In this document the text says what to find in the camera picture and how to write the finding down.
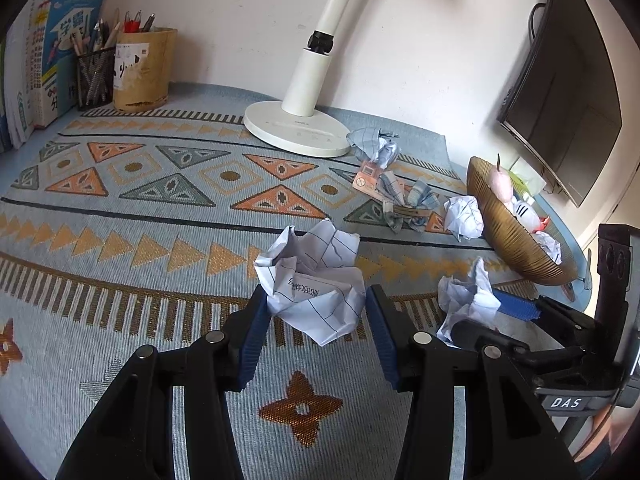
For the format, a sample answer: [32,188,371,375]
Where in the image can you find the crumpled plaid paper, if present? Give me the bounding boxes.
[346,126,401,171]

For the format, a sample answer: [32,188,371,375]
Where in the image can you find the black mesh pen holder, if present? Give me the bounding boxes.
[75,46,117,111]

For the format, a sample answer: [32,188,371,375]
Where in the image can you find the green plastic item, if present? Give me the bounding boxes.
[510,157,545,196]

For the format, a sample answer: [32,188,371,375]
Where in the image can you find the bamboo pen holder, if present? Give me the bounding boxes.
[112,27,178,112]

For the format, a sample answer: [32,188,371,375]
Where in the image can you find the red and black pens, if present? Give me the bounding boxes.
[122,9,157,34]

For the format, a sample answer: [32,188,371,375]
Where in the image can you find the black monitor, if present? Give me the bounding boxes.
[496,0,623,208]

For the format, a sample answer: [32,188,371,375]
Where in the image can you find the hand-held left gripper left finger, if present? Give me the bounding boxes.
[55,284,273,480]

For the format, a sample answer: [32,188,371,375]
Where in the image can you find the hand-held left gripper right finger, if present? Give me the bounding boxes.
[365,285,583,480]

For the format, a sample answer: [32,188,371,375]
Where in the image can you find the golden ribbed bowl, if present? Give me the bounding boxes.
[466,156,580,287]

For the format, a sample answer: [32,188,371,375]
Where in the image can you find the white cat toy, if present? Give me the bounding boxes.
[510,197,541,228]

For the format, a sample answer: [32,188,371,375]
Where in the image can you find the row of upright books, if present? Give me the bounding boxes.
[0,0,108,153]

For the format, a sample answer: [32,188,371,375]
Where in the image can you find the blue plaid cloth bow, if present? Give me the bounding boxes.
[377,171,446,234]

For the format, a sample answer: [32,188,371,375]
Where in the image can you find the large lined paper ball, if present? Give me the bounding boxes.
[254,217,368,346]

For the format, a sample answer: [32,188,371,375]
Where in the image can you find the pink peach toy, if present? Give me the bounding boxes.
[487,152,516,203]

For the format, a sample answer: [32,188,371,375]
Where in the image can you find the white desk lamp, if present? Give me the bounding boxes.
[243,0,388,157]

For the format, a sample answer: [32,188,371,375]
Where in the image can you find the blue cover workbook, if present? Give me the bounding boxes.
[27,0,107,130]

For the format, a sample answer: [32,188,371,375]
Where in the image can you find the person's right hand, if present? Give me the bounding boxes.
[574,397,640,466]

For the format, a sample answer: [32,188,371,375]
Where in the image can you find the bunch of pens and pencils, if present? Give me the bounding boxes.
[72,7,121,58]

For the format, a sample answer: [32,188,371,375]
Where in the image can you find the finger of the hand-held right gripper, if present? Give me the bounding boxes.
[492,287,601,348]
[451,319,532,358]

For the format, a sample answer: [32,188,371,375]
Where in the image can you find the patterned woven table mat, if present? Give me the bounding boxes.
[0,107,583,480]

